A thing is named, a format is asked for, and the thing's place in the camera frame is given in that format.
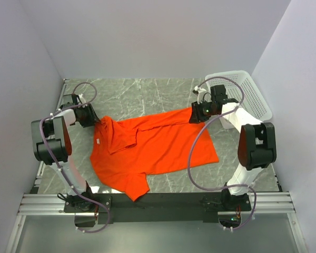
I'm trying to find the orange t shirt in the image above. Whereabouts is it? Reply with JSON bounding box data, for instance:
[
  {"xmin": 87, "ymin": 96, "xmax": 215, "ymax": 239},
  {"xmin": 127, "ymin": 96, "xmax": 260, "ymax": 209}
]
[{"xmin": 90, "ymin": 108, "xmax": 219, "ymax": 201}]

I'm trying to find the aluminium rail frame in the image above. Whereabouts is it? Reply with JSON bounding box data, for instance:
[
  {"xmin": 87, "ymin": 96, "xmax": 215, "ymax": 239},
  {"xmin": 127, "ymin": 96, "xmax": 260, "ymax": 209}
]
[{"xmin": 19, "ymin": 86, "xmax": 294, "ymax": 225}]

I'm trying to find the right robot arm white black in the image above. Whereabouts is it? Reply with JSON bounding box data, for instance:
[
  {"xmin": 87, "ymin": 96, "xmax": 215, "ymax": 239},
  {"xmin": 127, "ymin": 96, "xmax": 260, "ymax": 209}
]
[{"xmin": 189, "ymin": 85, "xmax": 277, "ymax": 210}]

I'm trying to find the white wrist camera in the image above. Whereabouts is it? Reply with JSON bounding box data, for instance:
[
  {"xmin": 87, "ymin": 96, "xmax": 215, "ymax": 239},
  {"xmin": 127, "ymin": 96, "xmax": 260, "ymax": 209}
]
[
  {"xmin": 77, "ymin": 94, "xmax": 86, "ymax": 104},
  {"xmin": 192, "ymin": 86, "xmax": 207, "ymax": 104}
]

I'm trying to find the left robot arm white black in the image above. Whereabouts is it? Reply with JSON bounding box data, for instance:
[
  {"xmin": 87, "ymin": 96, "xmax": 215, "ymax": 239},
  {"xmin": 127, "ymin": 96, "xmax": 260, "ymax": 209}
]
[{"xmin": 31, "ymin": 93, "xmax": 100, "ymax": 212}]

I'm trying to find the white plastic mesh basket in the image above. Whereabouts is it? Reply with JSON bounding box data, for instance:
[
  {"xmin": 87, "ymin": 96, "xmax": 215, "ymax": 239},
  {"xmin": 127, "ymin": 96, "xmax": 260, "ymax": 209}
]
[{"xmin": 201, "ymin": 70, "xmax": 273, "ymax": 122}]

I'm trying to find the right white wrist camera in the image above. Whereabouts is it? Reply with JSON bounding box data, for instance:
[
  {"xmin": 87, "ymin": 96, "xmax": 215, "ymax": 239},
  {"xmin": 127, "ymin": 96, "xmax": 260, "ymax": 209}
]
[{"xmin": 192, "ymin": 86, "xmax": 207, "ymax": 104}]

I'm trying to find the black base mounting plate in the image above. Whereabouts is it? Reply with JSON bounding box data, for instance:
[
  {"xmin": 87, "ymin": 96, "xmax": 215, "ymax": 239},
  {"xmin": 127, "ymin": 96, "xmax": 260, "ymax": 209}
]
[{"xmin": 63, "ymin": 192, "xmax": 251, "ymax": 225}]

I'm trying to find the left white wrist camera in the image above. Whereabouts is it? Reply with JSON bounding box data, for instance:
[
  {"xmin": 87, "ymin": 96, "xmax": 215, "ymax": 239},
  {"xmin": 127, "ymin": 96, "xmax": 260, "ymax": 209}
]
[{"xmin": 77, "ymin": 94, "xmax": 86, "ymax": 104}]

